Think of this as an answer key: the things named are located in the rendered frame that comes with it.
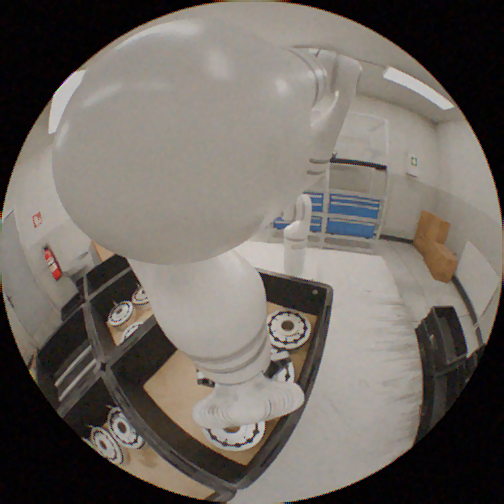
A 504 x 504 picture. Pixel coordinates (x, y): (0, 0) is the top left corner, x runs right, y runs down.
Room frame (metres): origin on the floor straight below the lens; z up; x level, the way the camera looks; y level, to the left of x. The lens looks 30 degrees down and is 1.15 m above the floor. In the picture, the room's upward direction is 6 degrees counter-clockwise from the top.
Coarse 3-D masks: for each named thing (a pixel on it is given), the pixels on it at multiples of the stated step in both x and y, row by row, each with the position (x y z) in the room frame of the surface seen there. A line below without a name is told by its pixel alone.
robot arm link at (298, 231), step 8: (304, 200) 0.46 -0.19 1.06; (296, 208) 0.45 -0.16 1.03; (304, 208) 0.45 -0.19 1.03; (296, 216) 0.45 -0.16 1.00; (304, 216) 0.45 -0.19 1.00; (296, 224) 0.50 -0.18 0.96; (304, 224) 0.46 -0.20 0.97; (288, 232) 0.48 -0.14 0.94; (296, 232) 0.46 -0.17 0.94; (304, 232) 0.45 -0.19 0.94; (296, 240) 0.46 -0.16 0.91
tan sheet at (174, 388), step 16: (272, 304) 0.26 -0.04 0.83; (176, 352) 0.12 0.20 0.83; (304, 352) 0.11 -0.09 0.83; (160, 368) 0.08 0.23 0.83; (176, 368) 0.08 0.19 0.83; (192, 368) 0.09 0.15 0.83; (160, 384) 0.04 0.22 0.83; (176, 384) 0.05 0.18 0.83; (192, 384) 0.05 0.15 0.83; (160, 400) 0.00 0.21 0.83; (176, 400) 0.01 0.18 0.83; (192, 400) 0.02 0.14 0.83; (176, 416) -0.03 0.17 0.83; (192, 432) -0.05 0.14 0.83; (256, 448) -0.08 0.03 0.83
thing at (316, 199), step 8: (304, 192) 1.91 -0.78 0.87; (312, 192) 1.87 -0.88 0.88; (312, 200) 1.86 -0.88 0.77; (320, 200) 1.81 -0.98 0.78; (312, 208) 1.86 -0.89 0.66; (320, 208) 1.81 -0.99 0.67; (280, 216) 2.04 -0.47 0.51; (312, 216) 1.86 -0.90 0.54; (320, 216) 1.81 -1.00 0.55; (280, 224) 2.06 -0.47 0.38; (288, 224) 2.00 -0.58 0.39; (312, 224) 1.84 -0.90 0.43; (320, 224) 1.81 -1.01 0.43
